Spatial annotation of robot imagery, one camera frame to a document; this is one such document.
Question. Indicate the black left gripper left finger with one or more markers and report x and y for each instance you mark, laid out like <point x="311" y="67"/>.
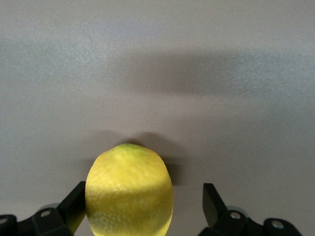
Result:
<point x="49" y="221"/>

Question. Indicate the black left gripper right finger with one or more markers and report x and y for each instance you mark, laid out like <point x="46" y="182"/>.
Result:
<point x="229" y="221"/>

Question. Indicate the yellow lemon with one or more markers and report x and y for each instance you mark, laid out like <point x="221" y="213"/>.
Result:
<point x="129" y="191"/>

